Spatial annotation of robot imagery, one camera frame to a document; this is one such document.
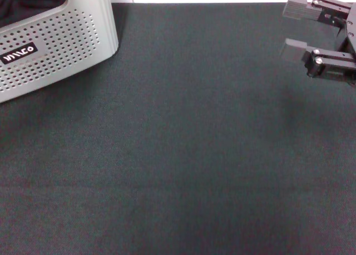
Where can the dark crumpled cloth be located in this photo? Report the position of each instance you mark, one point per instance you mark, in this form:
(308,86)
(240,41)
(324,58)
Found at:
(25,2)

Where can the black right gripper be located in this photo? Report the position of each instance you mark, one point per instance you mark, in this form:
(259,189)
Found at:
(351,30)

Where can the black tablecloth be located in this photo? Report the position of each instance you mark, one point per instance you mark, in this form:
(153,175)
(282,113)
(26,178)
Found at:
(180,155)

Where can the grey perforated storage box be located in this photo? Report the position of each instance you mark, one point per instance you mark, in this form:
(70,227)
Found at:
(69,30)

